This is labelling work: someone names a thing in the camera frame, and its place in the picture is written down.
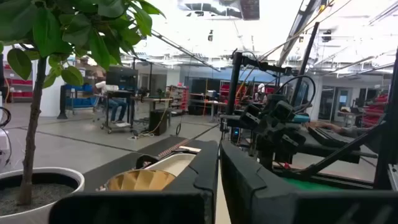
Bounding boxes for stack of red bins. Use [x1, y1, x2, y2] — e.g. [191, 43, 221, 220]
[362, 93, 389, 127]

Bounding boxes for wooden workbench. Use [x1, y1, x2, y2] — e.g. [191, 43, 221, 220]
[132, 95, 175, 113]

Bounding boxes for person's forearm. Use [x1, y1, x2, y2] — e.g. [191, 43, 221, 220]
[338, 125, 374, 138]

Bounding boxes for green leafy potted tree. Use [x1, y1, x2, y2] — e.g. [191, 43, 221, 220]
[0, 0, 167, 206]

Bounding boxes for green table mat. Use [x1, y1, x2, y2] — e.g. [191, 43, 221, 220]
[281, 177, 346, 192]

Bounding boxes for green drinking glass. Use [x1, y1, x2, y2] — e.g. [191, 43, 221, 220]
[104, 169, 177, 192]

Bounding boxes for beige plastic tray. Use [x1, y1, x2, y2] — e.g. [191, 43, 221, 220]
[144, 152, 197, 178]

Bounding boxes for seated person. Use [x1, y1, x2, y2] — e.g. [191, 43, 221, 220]
[95, 80, 128, 124]

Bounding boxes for black box on floor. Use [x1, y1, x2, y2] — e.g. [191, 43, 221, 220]
[148, 108, 170, 136]

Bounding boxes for person's hand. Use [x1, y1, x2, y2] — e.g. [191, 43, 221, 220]
[306, 121, 340, 134]

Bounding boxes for blue bin cart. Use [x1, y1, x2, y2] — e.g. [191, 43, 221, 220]
[57, 83, 97, 119]

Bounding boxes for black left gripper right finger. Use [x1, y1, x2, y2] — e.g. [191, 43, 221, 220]
[220, 139, 398, 224]

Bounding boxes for black computer monitor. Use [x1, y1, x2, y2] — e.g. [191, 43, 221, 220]
[105, 66, 139, 91]

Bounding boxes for standing person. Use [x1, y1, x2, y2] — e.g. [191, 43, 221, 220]
[254, 83, 267, 103]

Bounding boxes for white round plant pot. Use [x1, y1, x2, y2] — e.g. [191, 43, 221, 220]
[0, 167, 85, 224]

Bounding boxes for shelf with red bins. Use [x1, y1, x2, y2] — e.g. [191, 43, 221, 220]
[2, 63, 34, 103]
[167, 83, 190, 113]

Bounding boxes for black keyboard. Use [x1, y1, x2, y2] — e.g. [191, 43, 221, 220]
[307, 126, 352, 147]

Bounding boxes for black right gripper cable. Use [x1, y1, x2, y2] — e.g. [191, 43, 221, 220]
[275, 75, 317, 114]

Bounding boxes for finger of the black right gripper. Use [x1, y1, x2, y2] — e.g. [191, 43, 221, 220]
[273, 100, 295, 123]
[239, 104, 261, 129]

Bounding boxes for black rolling desk cart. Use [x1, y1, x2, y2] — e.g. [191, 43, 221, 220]
[99, 89, 136, 134]

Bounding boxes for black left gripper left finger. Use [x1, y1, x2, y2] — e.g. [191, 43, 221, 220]
[48, 139, 219, 224]

